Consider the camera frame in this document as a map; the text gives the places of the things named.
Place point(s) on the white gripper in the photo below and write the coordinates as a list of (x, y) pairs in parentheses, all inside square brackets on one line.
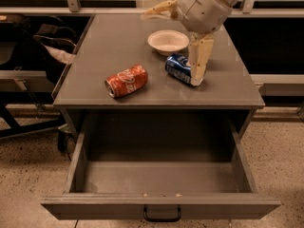
[(199, 10)]

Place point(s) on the red coke can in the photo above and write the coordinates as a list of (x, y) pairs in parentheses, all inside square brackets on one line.
[(127, 81)]

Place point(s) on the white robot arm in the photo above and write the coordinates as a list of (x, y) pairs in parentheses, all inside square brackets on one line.
[(202, 18)]

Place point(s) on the blue pepsi can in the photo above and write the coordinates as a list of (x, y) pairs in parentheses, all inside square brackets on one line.
[(176, 66)]

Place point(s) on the open grey top drawer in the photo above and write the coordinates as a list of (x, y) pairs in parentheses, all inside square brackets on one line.
[(191, 160)]

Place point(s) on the white bowl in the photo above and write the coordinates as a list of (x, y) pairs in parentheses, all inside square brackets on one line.
[(166, 42)]

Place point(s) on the grey cabinet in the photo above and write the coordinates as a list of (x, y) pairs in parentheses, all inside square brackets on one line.
[(115, 42)]

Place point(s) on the metal window railing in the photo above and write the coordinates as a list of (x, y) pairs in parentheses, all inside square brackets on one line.
[(95, 3)]

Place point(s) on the black bag with white cloth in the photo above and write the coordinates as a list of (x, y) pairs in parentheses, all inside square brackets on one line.
[(49, 49)]

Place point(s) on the black metal stand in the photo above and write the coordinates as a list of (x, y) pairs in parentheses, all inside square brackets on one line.
[(25, 110)]

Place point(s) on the black drawer handle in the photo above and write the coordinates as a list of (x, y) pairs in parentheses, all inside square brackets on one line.
[(161, 213)]

